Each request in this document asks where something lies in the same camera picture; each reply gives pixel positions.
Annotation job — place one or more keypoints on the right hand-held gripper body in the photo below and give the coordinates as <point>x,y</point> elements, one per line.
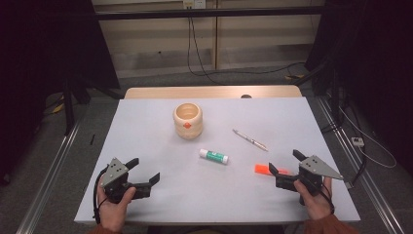
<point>316,169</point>

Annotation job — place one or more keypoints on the black stand leg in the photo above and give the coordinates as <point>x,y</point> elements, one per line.
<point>68,113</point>

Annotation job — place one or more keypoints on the black curtain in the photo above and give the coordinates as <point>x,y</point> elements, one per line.
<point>373,65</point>
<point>39,65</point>

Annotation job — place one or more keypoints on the person's left hand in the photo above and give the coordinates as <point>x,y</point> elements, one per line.
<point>113,211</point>

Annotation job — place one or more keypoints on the cream ringed pen holder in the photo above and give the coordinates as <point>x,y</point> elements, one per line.
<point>195,130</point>

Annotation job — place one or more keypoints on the black horizontal bar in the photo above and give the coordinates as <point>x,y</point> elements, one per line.
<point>227,13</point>

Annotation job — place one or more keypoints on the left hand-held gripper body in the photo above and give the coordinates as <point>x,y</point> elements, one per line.
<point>113,170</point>

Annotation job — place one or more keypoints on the silver pen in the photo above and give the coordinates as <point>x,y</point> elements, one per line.
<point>250,140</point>

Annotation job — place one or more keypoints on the white wall socket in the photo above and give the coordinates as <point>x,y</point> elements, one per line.
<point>194,4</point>

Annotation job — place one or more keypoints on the person's right hand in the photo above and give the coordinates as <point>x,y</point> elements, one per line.
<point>315,206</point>

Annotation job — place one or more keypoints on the metal floor rail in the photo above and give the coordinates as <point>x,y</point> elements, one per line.
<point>48,185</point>
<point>360,169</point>

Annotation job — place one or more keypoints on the white green glue stick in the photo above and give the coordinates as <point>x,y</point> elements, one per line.
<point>214,156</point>

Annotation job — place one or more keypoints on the white power adapter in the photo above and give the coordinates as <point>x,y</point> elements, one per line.
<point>357,141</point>

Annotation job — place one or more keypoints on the orange highlighter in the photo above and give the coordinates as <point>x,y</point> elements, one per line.
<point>261,169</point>

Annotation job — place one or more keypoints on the small black floor piece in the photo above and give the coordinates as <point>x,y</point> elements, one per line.
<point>92,139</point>

